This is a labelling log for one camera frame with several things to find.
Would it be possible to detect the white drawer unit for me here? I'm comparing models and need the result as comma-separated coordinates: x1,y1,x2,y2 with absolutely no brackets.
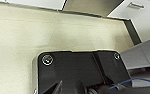
107,0,150,43

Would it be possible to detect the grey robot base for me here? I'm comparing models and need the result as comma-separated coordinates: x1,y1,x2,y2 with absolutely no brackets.
119,41,150,94

